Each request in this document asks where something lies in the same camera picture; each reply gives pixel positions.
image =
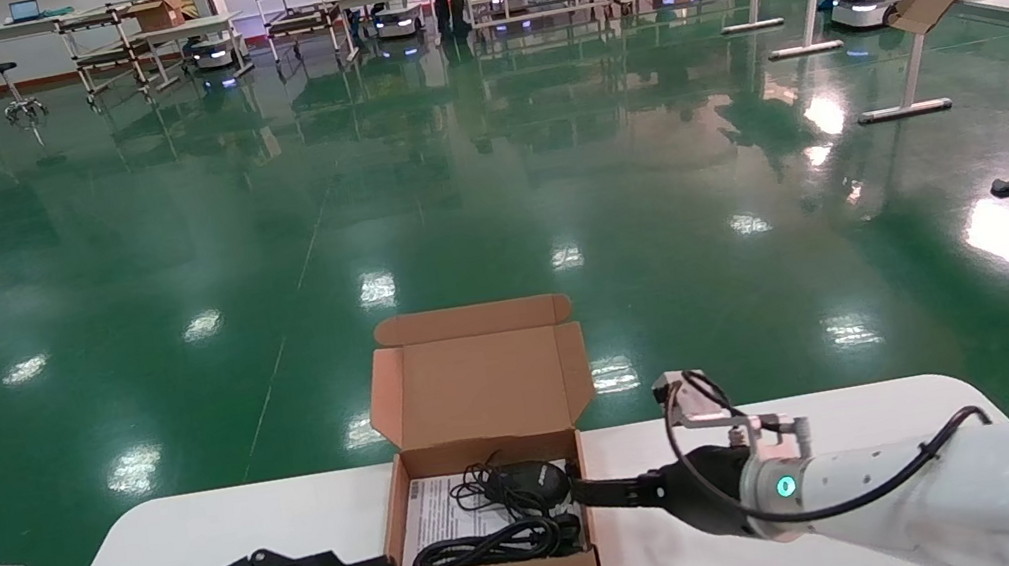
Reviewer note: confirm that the brown cardboard storage box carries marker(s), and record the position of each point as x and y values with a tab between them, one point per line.
481	388

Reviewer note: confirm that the black stool with wheels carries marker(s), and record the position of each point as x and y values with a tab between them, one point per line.
1	68

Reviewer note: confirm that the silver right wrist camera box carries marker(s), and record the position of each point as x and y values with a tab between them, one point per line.
695	400

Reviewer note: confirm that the white desk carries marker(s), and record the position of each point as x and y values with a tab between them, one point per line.
19	27

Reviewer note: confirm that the open laptop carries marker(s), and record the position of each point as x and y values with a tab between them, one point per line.
25	11

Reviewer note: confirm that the metal rack cart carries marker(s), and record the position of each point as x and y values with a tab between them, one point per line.
109	54
301	20

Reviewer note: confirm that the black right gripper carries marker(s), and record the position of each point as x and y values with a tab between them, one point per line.
708	483

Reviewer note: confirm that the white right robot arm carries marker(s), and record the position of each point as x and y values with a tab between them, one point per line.
1003	488

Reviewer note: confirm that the white robot base blue light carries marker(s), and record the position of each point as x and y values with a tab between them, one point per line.
213	56
399	24

